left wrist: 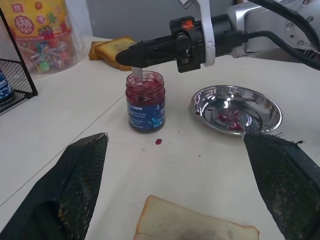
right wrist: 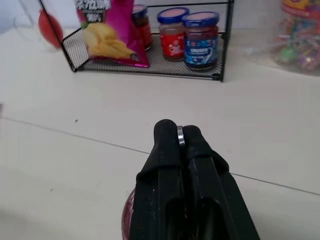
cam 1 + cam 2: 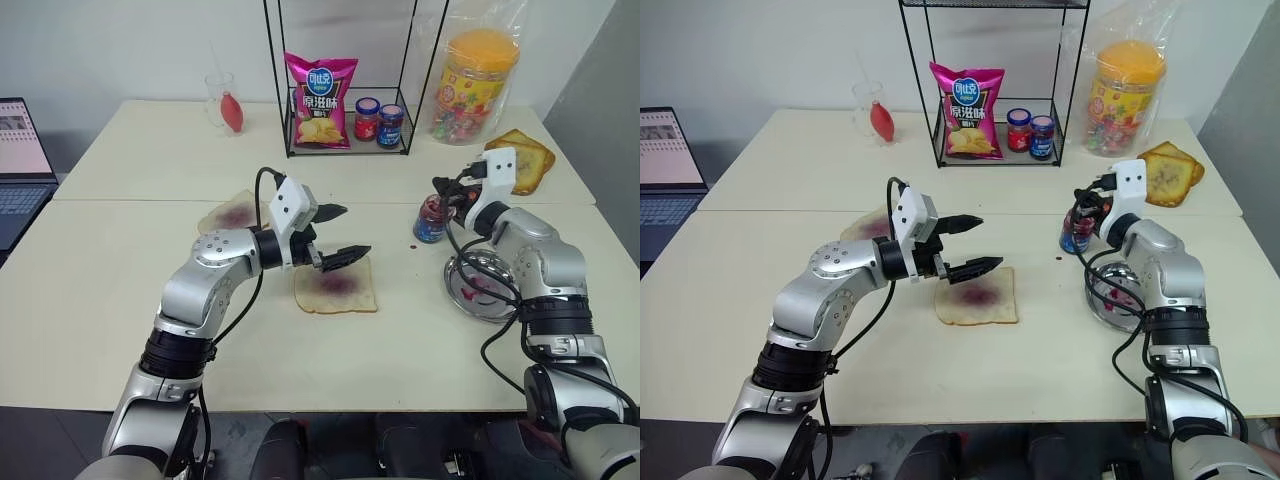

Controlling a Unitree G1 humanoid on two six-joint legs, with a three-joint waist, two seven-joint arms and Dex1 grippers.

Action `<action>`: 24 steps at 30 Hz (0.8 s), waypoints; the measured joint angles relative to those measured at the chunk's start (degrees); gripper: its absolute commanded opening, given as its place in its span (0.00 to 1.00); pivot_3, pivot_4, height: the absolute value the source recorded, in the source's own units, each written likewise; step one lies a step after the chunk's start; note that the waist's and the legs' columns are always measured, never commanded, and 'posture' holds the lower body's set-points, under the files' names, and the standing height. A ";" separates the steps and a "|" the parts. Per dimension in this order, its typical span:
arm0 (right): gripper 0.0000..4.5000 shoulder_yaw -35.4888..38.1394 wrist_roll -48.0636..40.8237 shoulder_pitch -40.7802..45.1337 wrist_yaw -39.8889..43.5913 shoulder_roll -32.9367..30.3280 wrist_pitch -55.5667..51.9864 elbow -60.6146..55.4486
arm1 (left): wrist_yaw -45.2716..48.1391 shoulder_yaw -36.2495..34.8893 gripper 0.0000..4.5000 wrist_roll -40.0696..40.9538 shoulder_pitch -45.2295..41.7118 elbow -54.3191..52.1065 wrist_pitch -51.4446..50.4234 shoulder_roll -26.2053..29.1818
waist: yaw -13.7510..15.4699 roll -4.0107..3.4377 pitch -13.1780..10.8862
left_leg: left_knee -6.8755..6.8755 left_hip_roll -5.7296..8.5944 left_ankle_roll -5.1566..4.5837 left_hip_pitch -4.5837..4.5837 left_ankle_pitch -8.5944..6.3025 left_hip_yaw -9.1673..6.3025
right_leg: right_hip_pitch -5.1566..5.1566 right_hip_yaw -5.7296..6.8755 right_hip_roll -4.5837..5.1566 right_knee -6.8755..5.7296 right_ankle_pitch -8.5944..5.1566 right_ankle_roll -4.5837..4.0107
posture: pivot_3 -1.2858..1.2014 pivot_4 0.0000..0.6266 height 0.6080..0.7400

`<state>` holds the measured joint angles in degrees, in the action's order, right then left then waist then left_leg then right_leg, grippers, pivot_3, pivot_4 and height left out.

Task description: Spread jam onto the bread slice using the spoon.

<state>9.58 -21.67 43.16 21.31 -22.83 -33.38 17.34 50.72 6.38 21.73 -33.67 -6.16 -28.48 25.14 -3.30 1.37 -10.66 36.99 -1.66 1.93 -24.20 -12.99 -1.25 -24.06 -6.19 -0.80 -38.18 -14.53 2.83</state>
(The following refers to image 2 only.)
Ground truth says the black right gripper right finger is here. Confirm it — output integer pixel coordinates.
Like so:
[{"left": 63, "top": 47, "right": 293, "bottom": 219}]
[{"left": 183, "top": 124, "right": 262, "bottom": 240}]

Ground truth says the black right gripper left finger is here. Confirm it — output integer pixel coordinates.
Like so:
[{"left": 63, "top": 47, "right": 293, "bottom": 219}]
[{"left": 128, "top": 119, "right": 186, "bottom": 240}]

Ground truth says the silver metal spoon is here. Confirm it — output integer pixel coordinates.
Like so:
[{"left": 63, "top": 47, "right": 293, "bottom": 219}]
[{"left": 176, "top": 125, "right": 187, "bottom": 148}]

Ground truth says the glass bowl of red jam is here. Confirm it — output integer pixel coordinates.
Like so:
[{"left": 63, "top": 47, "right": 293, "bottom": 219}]
[{"left": 120, "top": 187, "right": 137, "bottom": 240}]

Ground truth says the jam jar with blue label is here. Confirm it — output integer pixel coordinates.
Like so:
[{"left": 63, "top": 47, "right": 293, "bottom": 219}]
[{"left": 181, "top": 11, "right": 220, "bottom": 71}]

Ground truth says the jam jar with red label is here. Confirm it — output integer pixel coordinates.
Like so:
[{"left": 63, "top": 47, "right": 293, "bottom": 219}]
[{"left": 156, "top": 6, "right": 190, "bottom": 62}]

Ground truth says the magenta potato chip bag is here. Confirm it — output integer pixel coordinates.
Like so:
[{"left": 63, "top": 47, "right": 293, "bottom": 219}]
[{"left": 72, "top": 0, "right": 151, "bottom": 69}]

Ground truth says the dark red sauce jar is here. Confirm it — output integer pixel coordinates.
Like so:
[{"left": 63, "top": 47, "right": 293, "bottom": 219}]
[{"left": 130, "top": 4, "right": 153, "bottom": 51}]

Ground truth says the clear jar of colourful candy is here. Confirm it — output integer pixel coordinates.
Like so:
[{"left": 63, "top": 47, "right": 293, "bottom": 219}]
[{"left": 273, "top": 0, "right": 320, "bottom": 75}]

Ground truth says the red apple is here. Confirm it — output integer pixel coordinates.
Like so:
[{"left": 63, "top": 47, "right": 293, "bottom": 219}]
[{"left": 37, "top": 8, "right": 65, "bottom": 49}]

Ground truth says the black wire mesh rack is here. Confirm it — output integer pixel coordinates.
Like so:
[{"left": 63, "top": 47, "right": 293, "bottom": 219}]
[{"left": 39, "top": 0, "right": 235, "bottom": 83}]

